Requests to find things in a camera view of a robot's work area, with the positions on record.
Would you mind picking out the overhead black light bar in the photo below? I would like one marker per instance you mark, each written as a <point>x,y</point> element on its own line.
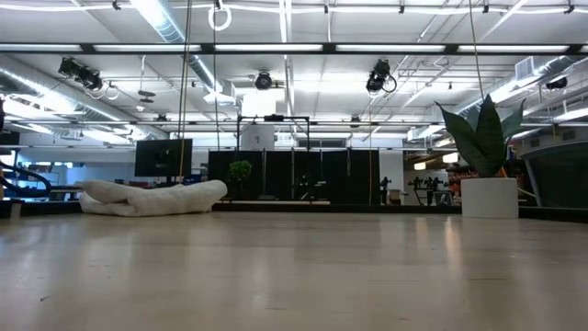
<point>206,48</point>

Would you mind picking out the white round plant pot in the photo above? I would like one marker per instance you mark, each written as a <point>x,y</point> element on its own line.
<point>489,197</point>

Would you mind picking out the green artificial snake plant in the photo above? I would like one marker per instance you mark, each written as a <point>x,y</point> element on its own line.
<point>482,138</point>

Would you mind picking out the black ceiling-hung camera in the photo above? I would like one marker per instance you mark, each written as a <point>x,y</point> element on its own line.
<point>263,81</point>
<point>82,74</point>
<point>378,77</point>

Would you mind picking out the small green potted tree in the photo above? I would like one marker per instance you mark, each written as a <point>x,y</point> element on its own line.
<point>240,171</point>

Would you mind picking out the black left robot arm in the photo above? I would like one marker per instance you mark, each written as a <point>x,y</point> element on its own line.
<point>25,170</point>

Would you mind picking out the white checked cloth towel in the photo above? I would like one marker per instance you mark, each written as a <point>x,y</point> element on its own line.
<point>151,198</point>

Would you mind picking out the black television screen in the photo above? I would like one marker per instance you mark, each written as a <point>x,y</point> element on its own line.
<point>163,157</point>

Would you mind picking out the black partition wall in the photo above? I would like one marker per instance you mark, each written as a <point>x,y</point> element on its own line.
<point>331,177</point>

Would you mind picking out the black aluminium table frame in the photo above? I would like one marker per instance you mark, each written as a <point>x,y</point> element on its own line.
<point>367,208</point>

